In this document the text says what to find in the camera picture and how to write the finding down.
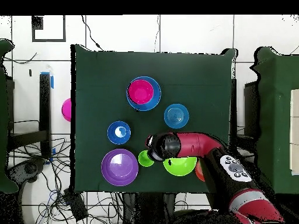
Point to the large green bowl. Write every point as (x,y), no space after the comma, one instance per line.
(179,166)

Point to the large light blue bowl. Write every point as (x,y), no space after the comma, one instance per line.
(156,95)

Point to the small pink bowl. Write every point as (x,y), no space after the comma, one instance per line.
(140,91)

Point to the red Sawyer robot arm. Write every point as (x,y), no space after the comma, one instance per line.
(198,144)

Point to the white box stack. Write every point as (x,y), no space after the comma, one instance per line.
(295,130)

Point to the green cup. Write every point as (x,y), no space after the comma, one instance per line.
(144,161)

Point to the small dark blue bowl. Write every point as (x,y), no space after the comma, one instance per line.
(119,133)

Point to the small light blue bowl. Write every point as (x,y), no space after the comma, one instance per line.
(176,116)

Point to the large purple bowl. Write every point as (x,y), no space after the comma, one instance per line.
(119,168)

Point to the orange bowl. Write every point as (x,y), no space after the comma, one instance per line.
(199,173)

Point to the dark green table cloth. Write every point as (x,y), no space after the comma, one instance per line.
(186,70)

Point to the magenta bowl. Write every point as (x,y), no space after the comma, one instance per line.
(67,109)

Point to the black power strip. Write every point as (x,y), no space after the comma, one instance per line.
(76,205)

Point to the black metal stand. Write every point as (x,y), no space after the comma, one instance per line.
(45,105)

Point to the neighbouring green table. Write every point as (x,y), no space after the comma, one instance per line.
(275,116)
(3,116)

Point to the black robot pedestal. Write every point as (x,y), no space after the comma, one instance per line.
(149,207)

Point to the black pedestal leg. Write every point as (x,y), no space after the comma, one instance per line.
(25,169)

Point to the black square frame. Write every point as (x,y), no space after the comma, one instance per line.
(64,28)

